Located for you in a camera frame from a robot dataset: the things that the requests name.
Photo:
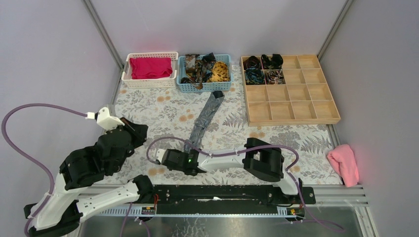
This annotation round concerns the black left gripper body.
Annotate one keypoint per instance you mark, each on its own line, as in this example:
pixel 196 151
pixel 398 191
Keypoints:
pixel 136 130

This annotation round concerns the rolled black tie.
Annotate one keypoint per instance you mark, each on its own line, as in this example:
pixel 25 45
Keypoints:
pixel 272 62

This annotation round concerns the orange floral tie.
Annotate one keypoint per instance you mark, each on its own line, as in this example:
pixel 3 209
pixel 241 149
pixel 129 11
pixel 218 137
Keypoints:
pixel 193 69

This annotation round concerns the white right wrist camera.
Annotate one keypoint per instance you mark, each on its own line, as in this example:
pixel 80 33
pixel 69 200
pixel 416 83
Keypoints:
pixel 160 154

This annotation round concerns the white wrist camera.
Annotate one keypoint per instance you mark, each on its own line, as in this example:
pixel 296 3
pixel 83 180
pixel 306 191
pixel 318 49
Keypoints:
pixel 160 154
pixel 106 117

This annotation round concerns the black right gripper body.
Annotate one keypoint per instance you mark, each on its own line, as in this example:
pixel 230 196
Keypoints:
pixel 178 170

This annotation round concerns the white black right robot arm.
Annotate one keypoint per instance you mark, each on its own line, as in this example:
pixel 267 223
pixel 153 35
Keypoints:
pixel 262 160

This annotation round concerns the yellow patterned tie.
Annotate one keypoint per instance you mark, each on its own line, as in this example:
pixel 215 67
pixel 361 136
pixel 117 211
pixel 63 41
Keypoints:
pixel 220 72

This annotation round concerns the light blue plastic basket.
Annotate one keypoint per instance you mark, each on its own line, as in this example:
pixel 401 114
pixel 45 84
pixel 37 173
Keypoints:
pixel 208 86

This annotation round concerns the dark navy red tie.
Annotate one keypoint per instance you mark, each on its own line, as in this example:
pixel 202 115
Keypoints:
pixel 205 66

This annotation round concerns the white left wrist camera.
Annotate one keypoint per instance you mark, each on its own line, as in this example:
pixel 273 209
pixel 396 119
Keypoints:
pixel 106 117

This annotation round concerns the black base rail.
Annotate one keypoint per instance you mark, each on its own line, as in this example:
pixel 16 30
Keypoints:
pixel 225 199

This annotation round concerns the white plastic basket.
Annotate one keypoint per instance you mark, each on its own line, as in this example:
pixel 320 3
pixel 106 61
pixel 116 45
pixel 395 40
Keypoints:
pixel 162 82

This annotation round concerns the floral tablecloth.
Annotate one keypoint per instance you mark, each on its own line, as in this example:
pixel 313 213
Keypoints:
pixel 170 115

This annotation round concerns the pink cloth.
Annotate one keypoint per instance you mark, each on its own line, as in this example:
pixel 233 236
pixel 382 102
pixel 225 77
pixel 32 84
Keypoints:
pixel 343 161

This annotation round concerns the rolled navy blue tie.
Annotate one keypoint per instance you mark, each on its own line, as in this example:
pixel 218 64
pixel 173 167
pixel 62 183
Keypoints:
pixel 254 76

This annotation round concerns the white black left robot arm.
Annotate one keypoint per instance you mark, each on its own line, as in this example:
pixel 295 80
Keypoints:
pixel 62 211

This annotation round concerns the magenta cloth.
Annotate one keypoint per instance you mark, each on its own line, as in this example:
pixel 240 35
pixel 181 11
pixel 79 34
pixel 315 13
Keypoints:
pixel 150 68

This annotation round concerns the rolled dark red tie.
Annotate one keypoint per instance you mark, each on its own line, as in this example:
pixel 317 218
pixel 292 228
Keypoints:
pixel 252 62

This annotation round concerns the wooden compartment tray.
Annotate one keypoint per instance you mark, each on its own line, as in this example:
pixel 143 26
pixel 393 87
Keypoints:
pixel 305 98

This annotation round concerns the grey leaf pattern tie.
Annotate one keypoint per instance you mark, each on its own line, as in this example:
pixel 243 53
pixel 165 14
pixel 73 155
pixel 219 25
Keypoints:
pixel 204 119

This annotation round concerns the rolled multicolour tie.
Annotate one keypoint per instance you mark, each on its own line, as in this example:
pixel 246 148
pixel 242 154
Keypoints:
pixel 274 76

